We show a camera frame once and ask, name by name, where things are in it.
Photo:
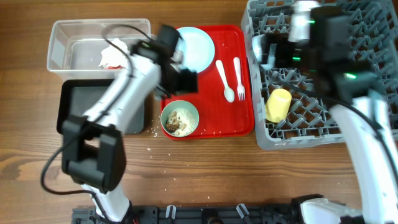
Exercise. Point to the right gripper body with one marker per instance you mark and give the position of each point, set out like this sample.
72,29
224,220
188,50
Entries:
277,52

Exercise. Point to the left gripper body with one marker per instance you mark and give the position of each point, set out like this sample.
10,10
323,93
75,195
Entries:
171,76

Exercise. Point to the light blue bowl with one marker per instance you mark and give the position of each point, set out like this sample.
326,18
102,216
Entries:
258,42

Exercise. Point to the green bowl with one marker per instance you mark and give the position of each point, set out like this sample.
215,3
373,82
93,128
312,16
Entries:
174,105

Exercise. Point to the light blue plate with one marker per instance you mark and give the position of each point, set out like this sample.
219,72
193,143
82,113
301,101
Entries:
197,47

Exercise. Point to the rice and food scraps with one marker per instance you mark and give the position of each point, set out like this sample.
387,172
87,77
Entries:
180,122

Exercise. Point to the yellow plastic cup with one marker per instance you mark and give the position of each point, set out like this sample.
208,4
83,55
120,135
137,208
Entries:
277,105

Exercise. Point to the white plastic spoon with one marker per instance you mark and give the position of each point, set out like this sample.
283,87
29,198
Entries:
228,92

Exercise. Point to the white plastic fork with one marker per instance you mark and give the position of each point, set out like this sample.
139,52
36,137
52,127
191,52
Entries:
240,87

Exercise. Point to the red snack wrapper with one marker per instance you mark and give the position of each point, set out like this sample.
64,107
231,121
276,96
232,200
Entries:
113,67

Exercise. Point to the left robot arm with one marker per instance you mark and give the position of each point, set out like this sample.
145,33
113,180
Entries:
93,153

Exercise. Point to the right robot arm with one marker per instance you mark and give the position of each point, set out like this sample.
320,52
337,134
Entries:
318,43

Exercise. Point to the grey dishwasher rack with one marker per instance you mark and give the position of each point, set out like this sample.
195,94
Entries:
373,37

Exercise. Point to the red serving tray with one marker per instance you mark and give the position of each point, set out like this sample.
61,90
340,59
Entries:
217,117

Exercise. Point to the black plastic tray bin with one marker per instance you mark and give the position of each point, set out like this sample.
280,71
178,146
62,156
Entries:
77,96

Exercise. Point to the clear plastic bin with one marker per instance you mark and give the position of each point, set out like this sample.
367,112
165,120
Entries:
75,47

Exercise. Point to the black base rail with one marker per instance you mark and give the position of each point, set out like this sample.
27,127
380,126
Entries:
274,213

